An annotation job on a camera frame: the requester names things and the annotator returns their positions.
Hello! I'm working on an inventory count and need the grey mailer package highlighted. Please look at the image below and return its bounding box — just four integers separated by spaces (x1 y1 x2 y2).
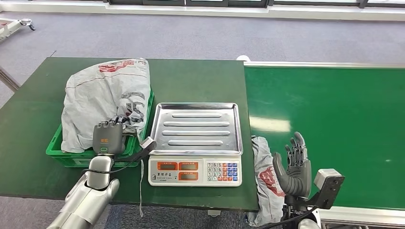
246 135 287 228
61 58 152 218

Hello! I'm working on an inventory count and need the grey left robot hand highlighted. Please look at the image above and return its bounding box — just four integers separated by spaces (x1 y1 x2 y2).
92 115 140 156

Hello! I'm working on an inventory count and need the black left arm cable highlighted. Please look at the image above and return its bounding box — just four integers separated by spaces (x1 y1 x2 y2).
80 159 140 190

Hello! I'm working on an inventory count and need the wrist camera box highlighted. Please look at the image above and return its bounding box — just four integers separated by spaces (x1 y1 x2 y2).
303 168 345 211
121 136 157 163

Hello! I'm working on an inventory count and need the grey metal rail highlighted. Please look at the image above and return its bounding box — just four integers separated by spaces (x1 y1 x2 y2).
0 66 20 92

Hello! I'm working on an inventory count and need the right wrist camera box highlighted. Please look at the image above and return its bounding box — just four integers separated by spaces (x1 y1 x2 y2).
303 168 345 211

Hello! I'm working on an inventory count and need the electronic scale with steel tray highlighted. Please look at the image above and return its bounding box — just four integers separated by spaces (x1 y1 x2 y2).
148 103 244 187

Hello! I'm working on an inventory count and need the white window ledge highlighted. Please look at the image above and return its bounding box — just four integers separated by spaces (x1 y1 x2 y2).
0 0 405 22

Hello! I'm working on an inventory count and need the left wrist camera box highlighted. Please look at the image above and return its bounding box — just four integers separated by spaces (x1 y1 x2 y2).
121 136 157 163

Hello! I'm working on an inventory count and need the white wheeled cart frame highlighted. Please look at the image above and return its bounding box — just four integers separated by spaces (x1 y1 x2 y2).
0 18 36 42

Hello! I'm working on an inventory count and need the green plastic crate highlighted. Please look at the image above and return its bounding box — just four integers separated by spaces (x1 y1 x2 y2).
45 90 155 168

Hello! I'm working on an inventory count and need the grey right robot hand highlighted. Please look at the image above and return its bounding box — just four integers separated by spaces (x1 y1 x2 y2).
272 132 312 198

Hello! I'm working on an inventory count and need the green conveyor belt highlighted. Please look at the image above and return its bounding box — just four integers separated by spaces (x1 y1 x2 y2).
244 62 405 227

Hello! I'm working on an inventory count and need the grey mailer package, red print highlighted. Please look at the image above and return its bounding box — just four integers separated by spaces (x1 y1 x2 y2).
246 135 287 228

